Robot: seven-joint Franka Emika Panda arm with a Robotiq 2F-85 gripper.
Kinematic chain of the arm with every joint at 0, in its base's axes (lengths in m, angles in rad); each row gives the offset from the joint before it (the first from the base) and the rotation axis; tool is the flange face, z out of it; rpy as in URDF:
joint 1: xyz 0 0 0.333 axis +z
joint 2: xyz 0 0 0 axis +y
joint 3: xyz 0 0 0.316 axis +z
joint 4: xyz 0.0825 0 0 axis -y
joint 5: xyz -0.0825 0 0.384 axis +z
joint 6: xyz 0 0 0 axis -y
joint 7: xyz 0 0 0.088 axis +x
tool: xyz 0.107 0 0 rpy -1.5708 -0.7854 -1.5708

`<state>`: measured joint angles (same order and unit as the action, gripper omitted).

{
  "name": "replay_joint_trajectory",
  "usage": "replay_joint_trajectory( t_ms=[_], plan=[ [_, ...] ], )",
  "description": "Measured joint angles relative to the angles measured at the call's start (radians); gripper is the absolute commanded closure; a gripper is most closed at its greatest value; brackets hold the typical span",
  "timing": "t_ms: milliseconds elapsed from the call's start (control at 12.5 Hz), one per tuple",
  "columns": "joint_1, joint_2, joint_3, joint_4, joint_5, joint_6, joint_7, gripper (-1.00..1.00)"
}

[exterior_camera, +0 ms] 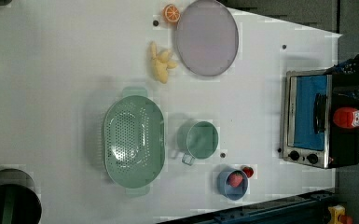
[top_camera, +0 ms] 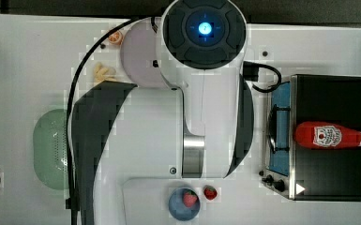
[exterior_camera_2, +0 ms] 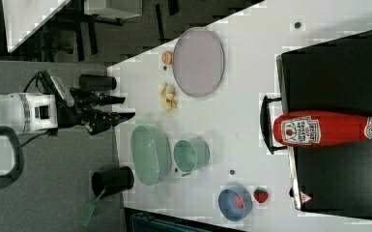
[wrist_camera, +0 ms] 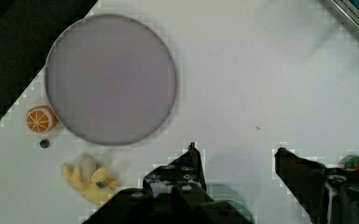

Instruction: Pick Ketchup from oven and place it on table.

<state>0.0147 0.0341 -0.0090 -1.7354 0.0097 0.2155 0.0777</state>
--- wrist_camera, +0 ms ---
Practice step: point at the grey round plate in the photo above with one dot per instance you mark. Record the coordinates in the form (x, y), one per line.
(111, 80)

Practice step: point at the yellow peeled banana toy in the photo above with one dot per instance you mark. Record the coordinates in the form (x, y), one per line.
(91, 180)

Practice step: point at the red strawberry toy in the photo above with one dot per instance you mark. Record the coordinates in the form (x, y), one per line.
(352, 162)

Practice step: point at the orange slice toy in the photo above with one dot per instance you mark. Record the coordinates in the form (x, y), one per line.
(41, 119)

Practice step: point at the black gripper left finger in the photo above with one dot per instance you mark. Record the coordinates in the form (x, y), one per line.
(175, 193)

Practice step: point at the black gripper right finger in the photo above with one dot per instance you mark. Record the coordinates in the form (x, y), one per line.
(328, 195)

